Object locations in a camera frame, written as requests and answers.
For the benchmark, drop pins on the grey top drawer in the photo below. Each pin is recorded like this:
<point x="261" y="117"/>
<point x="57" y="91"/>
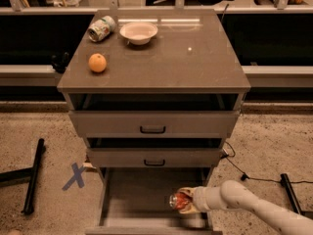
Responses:
<point x="154" y="124"/>

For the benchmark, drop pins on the green white can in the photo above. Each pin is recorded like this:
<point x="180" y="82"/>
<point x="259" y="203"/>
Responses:
<point x="101" y="28"/>

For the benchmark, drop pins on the grey drawer cabinet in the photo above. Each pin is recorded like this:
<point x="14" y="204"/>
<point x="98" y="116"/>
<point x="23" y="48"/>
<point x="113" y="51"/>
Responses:
<point x="189" y="65"/>

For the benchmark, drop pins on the grey middle drawer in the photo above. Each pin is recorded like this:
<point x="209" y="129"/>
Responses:
<point x="155" y="152"/>

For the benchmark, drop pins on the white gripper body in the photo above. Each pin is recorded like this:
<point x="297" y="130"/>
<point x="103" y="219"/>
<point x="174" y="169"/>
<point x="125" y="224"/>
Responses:
<point x="201" y="199"/>

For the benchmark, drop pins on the black clamp on rail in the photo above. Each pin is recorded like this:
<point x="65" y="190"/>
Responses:
<point x="59" y="63"/>

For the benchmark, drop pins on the black stand leg left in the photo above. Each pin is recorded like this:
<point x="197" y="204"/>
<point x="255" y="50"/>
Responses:
<point x="27" y="175"/>

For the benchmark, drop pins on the orange fruit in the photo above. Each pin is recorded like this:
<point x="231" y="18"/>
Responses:
<point x="97" y="62"/>

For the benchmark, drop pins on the red coke can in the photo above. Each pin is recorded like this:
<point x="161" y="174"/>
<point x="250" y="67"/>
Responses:
<point x="179" y="201"/>

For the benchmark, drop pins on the black stand leg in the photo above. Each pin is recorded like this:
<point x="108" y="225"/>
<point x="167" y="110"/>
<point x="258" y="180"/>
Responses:
<point x="27" y="175"/>
<point x="285" y="182"/>

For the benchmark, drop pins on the black stand leg right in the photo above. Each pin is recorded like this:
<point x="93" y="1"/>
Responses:
<point x="285" y="182"/>

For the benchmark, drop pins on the grey drawer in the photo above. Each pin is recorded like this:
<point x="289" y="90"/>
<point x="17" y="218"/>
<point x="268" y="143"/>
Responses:
<point x="135" y="201"/>
<point x="154" y="124"/>
<point x="155" y="152"/>

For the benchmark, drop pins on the grey bottom drawer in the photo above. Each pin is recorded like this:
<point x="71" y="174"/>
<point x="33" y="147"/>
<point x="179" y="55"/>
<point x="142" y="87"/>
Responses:
<point x="135" y="201"/>

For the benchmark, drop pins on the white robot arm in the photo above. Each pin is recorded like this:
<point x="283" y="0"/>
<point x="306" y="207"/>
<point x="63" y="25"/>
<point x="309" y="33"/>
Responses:
<point x="232" y="195"/>

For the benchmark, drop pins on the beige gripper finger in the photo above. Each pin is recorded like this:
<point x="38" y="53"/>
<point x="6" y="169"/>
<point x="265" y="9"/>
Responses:
<point x="190" y="208"/>
<point x="189" y="191"/>

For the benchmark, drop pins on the white bowl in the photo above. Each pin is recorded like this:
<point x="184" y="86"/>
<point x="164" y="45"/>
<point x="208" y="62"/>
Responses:
<point x="138" y="33"/>

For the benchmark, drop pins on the blue tape cross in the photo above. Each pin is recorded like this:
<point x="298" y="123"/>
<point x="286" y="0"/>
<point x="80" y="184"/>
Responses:
<point x="76" y="178"/>

